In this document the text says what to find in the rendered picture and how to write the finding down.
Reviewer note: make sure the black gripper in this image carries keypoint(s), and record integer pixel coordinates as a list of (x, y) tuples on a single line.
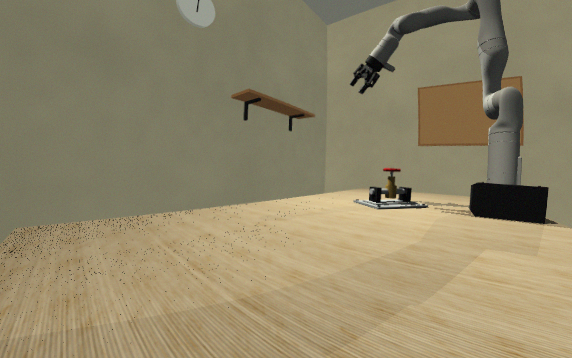
[(375, 66)]

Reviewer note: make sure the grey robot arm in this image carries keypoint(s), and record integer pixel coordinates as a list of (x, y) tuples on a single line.
[(504, 161)]

